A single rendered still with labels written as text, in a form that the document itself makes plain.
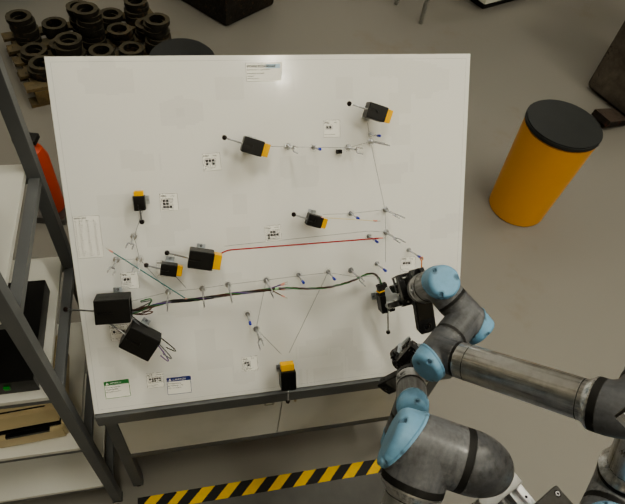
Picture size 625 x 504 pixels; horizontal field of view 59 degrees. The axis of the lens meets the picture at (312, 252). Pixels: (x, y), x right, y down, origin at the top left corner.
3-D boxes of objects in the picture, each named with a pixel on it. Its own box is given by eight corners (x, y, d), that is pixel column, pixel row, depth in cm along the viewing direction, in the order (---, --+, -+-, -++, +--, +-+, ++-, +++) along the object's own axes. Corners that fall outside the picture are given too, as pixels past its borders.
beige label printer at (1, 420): (70, 437, 182) (55, 413, 167) (-2, 450, 177) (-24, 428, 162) (70, 355, 200) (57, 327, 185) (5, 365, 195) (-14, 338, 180)
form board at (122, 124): (94, 411, 169) (94, 414, 167) (45, 56, 142) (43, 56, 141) (453, 364, 192) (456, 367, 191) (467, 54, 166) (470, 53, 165)
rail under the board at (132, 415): (451, 378, 196) (456, 370, 191) (98, 426, 172) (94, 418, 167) (445, 364, 199) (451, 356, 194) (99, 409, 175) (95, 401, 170)
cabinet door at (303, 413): (409, 415, 228) (436, 372, 197) (277, 434, 217) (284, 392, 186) (407, 409, 229) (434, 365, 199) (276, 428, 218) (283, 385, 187)
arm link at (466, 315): (457, 360, 124) (423, 323, 125) (481, 328, 130) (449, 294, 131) (479, 351, 118) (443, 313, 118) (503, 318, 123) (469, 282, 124)
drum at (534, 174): (562, 218, 368) (619, 136, 313) (514, 240, 351) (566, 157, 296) (517, 175, 390) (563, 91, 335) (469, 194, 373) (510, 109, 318)
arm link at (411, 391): (391, 423, 132) (402, 394, 129) (390, 398, 142) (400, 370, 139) (423, 433, 131) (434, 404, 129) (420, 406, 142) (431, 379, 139)
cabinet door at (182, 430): (276, 433, 217) (283, 390, 186) (130, 454, 206) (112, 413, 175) (275, 428, 218) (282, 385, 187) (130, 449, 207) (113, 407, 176)
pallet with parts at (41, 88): (2, 50, 412) (-17, -5, 379) (149, 21, 459) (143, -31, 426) (34, 112, 375) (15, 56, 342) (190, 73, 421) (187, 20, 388)
